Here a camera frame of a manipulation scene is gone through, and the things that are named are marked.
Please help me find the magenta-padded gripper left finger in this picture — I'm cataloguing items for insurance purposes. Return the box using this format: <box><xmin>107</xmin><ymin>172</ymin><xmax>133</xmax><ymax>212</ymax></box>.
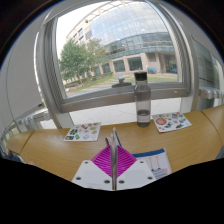
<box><xmin>71</xmin><ymin>145</ymin><xmax>114</xmax><ymax>191</ymax></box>

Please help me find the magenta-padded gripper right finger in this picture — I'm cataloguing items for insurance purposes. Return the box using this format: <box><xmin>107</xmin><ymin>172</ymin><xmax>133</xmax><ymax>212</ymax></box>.
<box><xmin>115</xmin><ymin>145</ymin><xmax>158</xmax><ymax>191</ymax></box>

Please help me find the sticker sheet with green stickers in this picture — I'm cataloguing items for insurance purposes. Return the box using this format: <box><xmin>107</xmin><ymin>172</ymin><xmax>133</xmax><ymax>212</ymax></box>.
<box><xmin>63</xmin><ymin>122</ymin><xmax>102</xmax><ymax>142</ymax></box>

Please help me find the sticker sheet with red circle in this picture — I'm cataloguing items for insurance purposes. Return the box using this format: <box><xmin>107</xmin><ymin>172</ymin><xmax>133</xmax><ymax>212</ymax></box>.
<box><xmin>152</xmin><ymin>111</ymin><xmax>193</xmax><ymax>133</ymax></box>

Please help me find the clear grey drink bottle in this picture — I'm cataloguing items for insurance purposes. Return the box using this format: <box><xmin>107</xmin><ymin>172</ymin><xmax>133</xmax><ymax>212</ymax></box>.
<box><xmin>133</xmin><ymin>71</ymin><xmax>152</xmax><ymax>128</ymax></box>

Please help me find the green tree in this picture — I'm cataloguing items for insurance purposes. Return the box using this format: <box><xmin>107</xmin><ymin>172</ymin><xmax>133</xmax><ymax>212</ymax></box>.
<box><xmin>59</xmin><ymin>38</ymin><xmax>108</xmax><ymax>84</ymax></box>

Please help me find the glass-fronted building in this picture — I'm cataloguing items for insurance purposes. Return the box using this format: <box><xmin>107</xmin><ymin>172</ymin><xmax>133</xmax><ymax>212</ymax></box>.
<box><xmin>66</xmin><ymin>1</ymin><xmax>179</xmax><ymax>79</ymax></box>

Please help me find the white window frame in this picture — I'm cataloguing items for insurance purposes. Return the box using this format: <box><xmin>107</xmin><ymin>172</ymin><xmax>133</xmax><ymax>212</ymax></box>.
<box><xmin>34</xmin><ymin>0</ymin><xmax>201</xmax><ymax>129</ymax></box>

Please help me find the white knobbed window rail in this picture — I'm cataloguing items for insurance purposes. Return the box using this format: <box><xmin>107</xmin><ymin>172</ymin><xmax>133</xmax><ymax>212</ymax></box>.
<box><xmin>16</xmin><ymin>109</ymin><xmax>51</xmax><ymax>126</ymax></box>
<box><xmin>199</xmin><ymin>87</ymin><xmax>224</xmax><ymax>100</ymax></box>

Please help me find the dark window handle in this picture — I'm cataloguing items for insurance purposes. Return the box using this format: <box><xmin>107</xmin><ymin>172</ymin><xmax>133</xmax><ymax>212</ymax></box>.
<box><xmin>111</xmin><ymin>75</ymin><xmax>133</xmax><ymax>88</ymax></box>

